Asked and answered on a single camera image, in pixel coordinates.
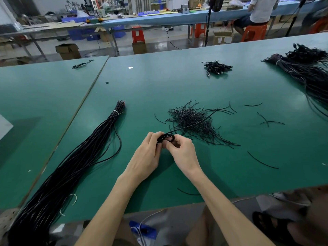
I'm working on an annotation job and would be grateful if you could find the large heap of black cables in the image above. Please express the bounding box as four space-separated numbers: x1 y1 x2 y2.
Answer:
261 43 328 118

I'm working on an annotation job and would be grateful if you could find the black sandal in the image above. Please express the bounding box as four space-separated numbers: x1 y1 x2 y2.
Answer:
252 211 295 244

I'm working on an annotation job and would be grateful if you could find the red plastic stool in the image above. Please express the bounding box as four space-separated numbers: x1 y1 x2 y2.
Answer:
131 26 146 45

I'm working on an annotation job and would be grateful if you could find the blue plastic item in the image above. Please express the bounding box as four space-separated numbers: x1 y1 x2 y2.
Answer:
128 219 159 240

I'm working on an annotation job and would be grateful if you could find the long blue workbench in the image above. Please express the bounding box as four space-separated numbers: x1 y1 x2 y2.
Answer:
77 1 328 30

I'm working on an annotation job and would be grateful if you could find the small cardboard box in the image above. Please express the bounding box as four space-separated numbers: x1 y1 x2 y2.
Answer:
133 42 148 55

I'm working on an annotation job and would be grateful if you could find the pile of black wire ties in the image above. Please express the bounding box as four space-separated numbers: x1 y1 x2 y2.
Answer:
165 101 241 148

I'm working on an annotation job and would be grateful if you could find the black fan on stand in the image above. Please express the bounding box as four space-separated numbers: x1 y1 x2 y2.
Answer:
204 0 225 47

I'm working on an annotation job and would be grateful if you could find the small pile of knotted cables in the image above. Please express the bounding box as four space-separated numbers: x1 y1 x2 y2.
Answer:
201 60 233 77

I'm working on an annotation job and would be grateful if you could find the person's right leg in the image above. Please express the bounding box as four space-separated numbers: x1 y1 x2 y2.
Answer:
287 189 328 246

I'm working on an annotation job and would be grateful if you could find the person's right forearm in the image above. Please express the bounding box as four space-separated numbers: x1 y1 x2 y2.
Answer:
187 169 275 246

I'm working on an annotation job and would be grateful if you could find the open cardboard box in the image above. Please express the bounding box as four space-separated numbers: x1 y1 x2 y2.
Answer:
55 43 82 61

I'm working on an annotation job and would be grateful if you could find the black tripod stand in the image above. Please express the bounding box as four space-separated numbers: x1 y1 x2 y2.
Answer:
284 0 311 38

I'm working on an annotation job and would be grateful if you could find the orange plastic stool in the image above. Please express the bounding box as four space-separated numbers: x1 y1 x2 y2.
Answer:
242 24 268 42
194 23 207 39
307 17 328 35

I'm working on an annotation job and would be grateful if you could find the person's left forearm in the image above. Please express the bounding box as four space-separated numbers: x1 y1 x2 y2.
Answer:
74 172 149 246

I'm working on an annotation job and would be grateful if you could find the large white box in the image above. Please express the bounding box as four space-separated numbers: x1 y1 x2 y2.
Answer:
0 114 14 141

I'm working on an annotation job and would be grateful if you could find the white wire loop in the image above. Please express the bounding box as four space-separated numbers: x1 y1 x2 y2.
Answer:
59 193 78 217

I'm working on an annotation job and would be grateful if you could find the small cable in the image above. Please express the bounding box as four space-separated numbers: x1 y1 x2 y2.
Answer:
72 59 95 70

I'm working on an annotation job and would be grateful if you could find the long black cable bundle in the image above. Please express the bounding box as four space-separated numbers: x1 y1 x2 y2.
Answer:
8 101 127 246

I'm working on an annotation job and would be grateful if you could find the person's right hand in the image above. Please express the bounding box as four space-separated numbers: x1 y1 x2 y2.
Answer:
163 134 204 180

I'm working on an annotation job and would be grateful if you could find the person's left hand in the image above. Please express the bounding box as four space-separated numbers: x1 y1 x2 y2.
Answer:
124 132 166 183

